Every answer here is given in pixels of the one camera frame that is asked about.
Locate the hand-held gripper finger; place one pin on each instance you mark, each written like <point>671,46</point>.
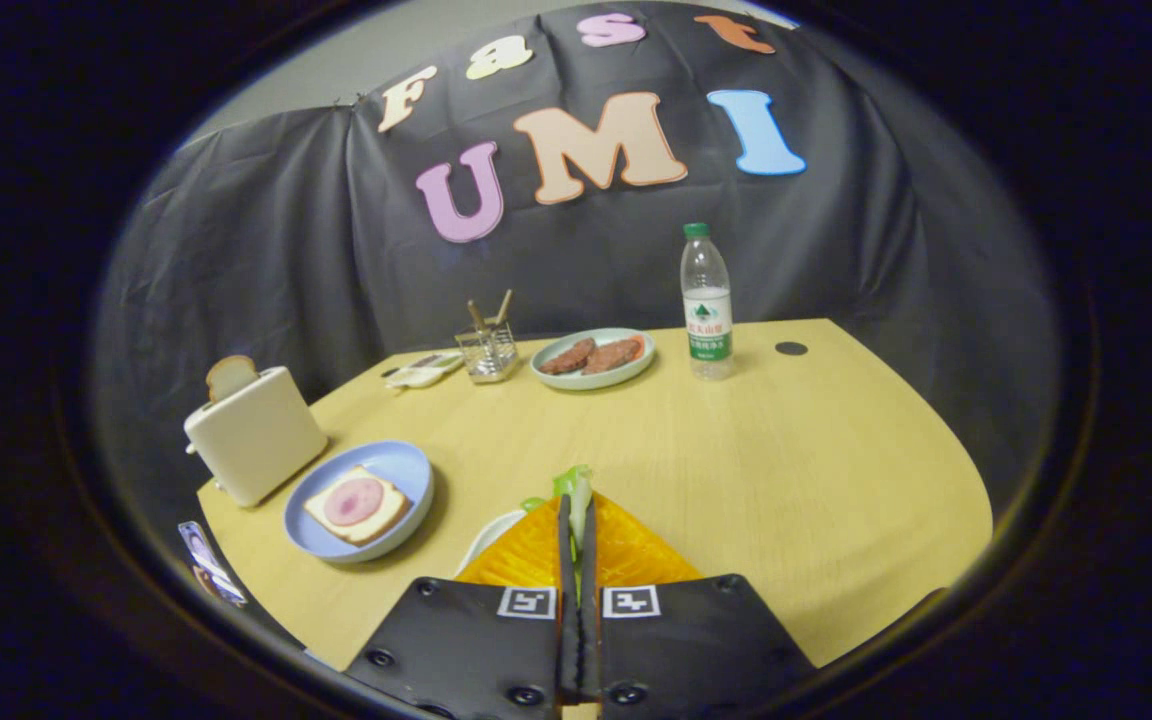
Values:
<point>587,600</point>
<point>565,590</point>

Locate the green lettuce leaf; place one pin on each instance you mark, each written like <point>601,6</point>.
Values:
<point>574,485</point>

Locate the plain bread slice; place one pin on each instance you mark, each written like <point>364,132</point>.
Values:
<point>231,378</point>

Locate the white plate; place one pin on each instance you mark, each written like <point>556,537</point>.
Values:
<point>494,532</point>

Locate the bread slice under ham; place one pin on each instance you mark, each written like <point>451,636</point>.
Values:
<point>393,508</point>

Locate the pale green plate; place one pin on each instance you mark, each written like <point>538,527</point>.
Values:
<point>591,381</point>

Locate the blue plate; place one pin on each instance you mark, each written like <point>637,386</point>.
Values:
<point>391,458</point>

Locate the pink ham slice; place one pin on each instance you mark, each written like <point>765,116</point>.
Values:
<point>354,500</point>

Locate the brown meat patty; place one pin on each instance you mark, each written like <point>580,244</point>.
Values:
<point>566,357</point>
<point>613,355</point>

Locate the metal mesh utensil holder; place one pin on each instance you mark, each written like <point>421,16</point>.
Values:
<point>486,355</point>

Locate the white divided seasoning dish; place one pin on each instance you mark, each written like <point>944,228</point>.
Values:
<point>421,377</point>

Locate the tall light wooden stick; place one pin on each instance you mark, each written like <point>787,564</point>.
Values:
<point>503,308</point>

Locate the short dark wooden stick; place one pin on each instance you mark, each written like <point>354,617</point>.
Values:
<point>476,315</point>

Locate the clear water bottle green cap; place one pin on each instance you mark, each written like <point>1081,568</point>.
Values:
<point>707,320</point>

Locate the black table grommet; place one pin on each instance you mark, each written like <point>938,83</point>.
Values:
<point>791,348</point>

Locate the white toaster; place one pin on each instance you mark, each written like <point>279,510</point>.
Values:
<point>256,440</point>

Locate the small photo card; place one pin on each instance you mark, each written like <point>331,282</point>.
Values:
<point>208,560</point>

